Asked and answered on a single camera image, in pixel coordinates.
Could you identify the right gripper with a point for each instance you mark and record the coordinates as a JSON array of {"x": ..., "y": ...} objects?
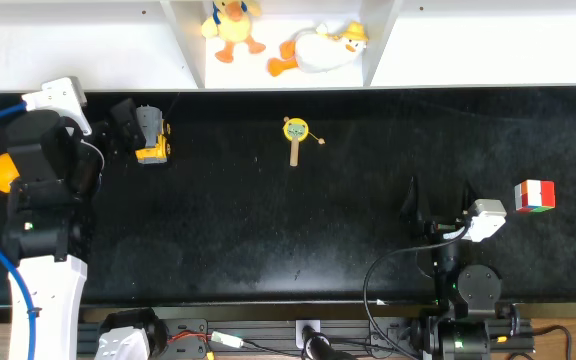
[{"x": 443, "y": 231}]

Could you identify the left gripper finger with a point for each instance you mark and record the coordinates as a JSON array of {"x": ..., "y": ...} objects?
[{"x": 127, "y": 125}]

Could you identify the grey and yellow toy truck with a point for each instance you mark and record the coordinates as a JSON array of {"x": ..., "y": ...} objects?
[{"x": 153, "y": 150}]

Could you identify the many-coloured puzzle cube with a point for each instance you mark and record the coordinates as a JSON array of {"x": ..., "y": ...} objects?
[{"x": 535, "y": 195}]

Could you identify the yellow rubber duck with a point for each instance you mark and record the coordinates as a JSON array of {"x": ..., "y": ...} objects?
[{"x": 0, "y": 172}]

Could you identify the yellow rattle drum toy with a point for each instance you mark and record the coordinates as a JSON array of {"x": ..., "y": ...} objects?
[{"x": 295, "y": 131}]

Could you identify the yellow plush duck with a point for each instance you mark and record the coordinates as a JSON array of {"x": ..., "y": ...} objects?
[{"x": 235, "y": 30}]

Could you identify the white shelf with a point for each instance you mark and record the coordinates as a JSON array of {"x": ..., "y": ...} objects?
[{"x": 468, "y": 50}]

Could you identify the white plush duck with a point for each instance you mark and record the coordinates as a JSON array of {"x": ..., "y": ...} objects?
[{"x": 320, "y": 52}]

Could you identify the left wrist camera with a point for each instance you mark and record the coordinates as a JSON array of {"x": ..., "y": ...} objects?
[{"x": 60, "y": 97}]

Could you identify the mounting rail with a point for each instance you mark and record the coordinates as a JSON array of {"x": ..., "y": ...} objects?
[{"x": 263, "y": 332}]

